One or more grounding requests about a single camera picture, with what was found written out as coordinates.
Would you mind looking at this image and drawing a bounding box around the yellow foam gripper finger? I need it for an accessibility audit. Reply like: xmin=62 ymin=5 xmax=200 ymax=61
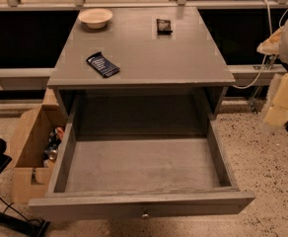
xmin=261 ymin=72 xmax=288 ymax=128
xmin=256 ymin=27 xmax=283 ymax=55

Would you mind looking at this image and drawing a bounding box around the blue rxbar blueberry wrapper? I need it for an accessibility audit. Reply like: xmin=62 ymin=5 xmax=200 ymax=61
xmin=86 ymin=52 xmax=119 ymax=78

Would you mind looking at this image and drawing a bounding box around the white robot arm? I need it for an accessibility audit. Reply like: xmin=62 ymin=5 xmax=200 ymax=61
xmin=256 ymin=20 xmax=288 ymax=127

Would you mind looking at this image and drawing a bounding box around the open grey top drawer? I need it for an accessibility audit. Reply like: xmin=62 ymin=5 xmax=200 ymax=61
xmin=30 ymin=94 xmax=254 ymax=221

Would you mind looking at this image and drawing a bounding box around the metal drawer knob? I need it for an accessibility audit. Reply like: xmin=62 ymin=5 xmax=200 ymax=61
xmin=141 ymin=209 xmax=150 ymax=219

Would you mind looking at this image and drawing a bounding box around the diagonal metal rod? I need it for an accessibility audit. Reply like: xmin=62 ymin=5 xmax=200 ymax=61
xmin=249 ymin=54 xmax=277 ymax=114

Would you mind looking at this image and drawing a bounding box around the grey wooden nightstand cabinet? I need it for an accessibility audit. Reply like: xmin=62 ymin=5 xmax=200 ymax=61
xmin=46 ymin=6 xmax=236 ymax=120

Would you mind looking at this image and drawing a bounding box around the black snack packet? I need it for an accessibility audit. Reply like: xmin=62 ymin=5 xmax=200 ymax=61
xmin=157 ymin=19 xmax=173 ymax=35

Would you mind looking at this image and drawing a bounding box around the cream ceramic bowl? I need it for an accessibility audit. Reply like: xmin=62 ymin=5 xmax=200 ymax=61
xmin=78 ymin=9 xmax=112 ymax=30

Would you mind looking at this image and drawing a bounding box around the cans and trash in box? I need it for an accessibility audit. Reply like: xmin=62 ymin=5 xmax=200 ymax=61
xmin=43 ymin=126 xmax=65 ymax=167

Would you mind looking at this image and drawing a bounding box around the cardboard box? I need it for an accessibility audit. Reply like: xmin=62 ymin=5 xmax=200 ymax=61
xmin=10 ymin=89 xmax=66 ymax=203

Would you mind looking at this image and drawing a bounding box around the white cable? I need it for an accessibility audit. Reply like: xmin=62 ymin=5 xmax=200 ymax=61
xmin=231 ymin=0 xmax=288 ymax=90

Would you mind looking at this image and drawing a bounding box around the black cable on floor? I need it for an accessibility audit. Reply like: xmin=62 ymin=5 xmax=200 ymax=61
xmin=0 ymin=187 xmax=45 ymax=226

